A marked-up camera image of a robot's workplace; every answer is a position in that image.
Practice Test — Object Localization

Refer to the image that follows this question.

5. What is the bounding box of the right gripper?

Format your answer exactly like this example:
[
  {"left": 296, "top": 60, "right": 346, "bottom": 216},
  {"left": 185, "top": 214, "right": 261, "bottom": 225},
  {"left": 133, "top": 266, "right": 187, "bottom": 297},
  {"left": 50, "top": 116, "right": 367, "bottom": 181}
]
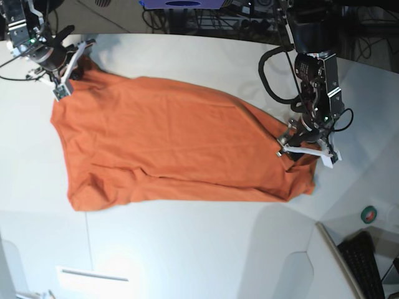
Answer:
[{"left": 34, "top": 25, "right": 75, "bottom": 75}]

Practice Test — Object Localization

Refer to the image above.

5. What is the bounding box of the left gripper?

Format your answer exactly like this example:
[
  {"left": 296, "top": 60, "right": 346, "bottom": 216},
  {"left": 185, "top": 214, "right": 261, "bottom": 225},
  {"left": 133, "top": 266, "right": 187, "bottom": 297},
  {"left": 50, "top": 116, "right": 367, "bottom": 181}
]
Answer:
[{"left": 288, "top": 118, "right": 327, "bottom": 146}]

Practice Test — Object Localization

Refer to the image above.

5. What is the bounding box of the orange t-shirt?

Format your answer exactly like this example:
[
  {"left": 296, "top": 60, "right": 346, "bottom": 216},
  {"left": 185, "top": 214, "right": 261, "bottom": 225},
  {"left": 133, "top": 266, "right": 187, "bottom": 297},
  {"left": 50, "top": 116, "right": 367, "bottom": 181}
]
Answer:
[{"left": 50, "top": 58, "right": 317, "bottom": 212}]

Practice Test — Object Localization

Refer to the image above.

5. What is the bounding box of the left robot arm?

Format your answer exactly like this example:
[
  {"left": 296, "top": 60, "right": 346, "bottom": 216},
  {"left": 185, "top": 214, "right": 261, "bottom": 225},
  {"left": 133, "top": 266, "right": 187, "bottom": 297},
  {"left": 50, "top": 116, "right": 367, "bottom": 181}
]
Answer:
[{"left": 258, "top": 1, "right": 347, "bottom": 148}]

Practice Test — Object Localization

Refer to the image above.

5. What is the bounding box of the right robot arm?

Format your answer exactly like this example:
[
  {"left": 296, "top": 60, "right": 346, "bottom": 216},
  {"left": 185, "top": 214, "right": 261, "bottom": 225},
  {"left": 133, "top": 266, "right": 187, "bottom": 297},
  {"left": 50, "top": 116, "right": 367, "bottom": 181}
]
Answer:
[{"left": 1, "top": 1, "right": 76, "bottom": 80}]

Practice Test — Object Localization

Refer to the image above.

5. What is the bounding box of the blue box with oval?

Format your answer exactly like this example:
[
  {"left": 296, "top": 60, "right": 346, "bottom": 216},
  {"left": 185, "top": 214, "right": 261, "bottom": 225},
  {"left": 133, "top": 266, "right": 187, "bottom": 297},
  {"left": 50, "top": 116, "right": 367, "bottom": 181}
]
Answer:
[{"left": 139, "top": 0, "right": 225, "bottom": 9}]

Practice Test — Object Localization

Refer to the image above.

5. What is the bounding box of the green tape roll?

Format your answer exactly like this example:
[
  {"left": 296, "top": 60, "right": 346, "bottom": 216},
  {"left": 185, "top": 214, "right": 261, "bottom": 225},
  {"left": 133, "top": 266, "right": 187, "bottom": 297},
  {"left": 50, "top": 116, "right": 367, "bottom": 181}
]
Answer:
[{"left": 360, "top": 206, "right": 378, "bottom": 224}]

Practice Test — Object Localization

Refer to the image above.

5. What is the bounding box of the black keyboard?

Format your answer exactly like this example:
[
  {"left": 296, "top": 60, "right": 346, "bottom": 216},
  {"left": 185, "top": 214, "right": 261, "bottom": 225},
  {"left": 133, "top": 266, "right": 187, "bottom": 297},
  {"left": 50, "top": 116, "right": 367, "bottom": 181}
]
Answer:
[{"left": 338, "top": 230, "right": 385, "bottom": 299}]

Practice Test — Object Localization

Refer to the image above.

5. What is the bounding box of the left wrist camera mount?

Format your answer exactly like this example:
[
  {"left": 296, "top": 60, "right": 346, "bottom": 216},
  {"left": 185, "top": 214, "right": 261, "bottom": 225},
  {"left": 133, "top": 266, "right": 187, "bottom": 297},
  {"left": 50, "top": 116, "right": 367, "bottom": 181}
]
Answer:
[{"left": 277, "top": 130, "right": 342, "bottom": 168}]

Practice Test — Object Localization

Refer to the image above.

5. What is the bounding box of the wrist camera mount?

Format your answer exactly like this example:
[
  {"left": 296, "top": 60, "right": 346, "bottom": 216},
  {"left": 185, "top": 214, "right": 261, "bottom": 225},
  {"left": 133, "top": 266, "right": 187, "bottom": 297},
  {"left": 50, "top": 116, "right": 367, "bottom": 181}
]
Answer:
[
  {"left": 27, "top": 36, "right": 95, "bottom": 101},
  {"left": 277, "top": 130, "right": 342, "bottom": 168}
]

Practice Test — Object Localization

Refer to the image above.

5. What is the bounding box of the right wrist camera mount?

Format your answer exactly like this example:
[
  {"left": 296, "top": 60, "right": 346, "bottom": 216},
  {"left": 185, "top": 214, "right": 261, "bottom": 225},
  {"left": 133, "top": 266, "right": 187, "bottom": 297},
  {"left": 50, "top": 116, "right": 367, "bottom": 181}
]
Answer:
[{"left": 27, "top": 36, "right": 95, "bottom": 101}]

